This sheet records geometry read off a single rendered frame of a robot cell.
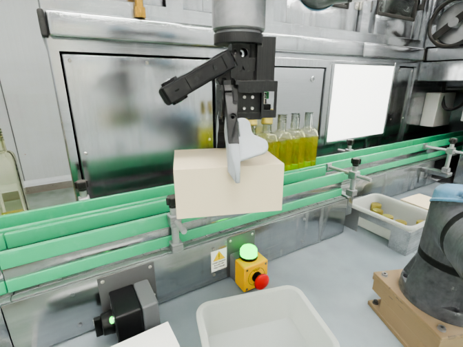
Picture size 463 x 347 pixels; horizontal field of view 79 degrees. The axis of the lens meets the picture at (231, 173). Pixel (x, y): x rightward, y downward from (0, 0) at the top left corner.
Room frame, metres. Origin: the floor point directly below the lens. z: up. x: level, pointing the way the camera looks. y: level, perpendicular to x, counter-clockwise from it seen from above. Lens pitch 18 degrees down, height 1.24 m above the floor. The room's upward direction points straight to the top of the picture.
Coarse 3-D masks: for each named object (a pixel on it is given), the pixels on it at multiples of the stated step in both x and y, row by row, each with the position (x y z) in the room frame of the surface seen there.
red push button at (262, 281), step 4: (256, 276) 0.56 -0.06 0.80; (260, 276) 0.54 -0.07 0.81; (264, 276) 0.54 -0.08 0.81; (268, 276) 0.55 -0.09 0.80; (256, 280) 0.54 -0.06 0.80; (260, 280) 0.54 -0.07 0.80; (264, 280) 0.54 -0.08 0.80; (268, 280) 0.55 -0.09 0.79; (256, 284) 0.53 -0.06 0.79; (260, 284) 0.54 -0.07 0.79; (264, 284) 0.54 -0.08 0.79; (256, 288) 0.54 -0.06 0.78; (260, 288) 0.54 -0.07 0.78
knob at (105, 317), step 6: (108, 312) 0.43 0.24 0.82; (96, 318) 0.41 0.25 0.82; (102, 318) 0.42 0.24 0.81; (108, 318) 0.42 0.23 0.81; (96, 324) 0.41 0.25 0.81; (102, 324) 0.41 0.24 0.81; (108, 324) 0.41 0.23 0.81; (114, 324) 0.41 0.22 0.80; (96, 330) 0.41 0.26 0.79; (102, 330) 0.41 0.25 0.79; (108, 330) 0.41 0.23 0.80; (114, 330) 0.41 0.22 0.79; (96, 336) 0.41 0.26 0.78
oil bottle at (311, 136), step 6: (306, 132) 0.92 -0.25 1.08; (312, 132) 0.92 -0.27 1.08; (306, 138) 0.91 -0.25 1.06; (312, 138) 0.92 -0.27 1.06; (306, 144) 0.91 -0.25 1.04; (312, 144) 0.92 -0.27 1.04; (306, 150) 0.91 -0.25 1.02; (312, 150) 0.92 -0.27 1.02; (306, 156) 0.91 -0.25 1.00; (312, 156) 0.92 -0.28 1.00; (306, 162) 0.91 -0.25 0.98; (312, 162) 0.93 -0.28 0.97
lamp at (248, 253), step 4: (244, 244) 0.61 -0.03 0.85; (248, 244) 0.60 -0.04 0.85; (252, 244) 0.61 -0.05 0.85; (240, 248) 0.60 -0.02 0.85; (244, 248) 0.59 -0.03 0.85; (248, 248) 0.59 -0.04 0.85; (252, 248) 0.59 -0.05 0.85; (256, 248) 0.60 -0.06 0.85; (240, 252) 0.59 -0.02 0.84; (244, 252) 0.58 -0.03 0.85; (248, 252) 0.58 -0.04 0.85; (252, 252) 0.58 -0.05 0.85; (256, 252) 0.59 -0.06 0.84; (240, 256) 0.59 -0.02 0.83; (244, 256) 0.58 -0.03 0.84; (248, 256) 0.58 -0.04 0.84; (252, 256) 0.58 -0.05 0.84; (256, 256) 0.59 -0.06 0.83; (244, 260) 0.58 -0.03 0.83; (248, 260) 0.57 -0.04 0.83; (252, 260) 0.58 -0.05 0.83
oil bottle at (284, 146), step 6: (276, 132) 0.87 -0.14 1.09; (282, 132) 0.86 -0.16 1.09; (288, 132) 0.87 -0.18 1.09; (282, 138) 0.85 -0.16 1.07; (288, 138) 0.86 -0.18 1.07; (282, 144) 0.85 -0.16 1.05; (288, 144) 0.86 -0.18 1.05; (282, 150) 0.85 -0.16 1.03; (288, 150) 0.87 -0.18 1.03; (282, 156) 0.85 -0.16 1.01; (288, 156) 0.87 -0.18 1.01; (288, 162) 0.87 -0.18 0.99; (288, 168) 0.87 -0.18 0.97
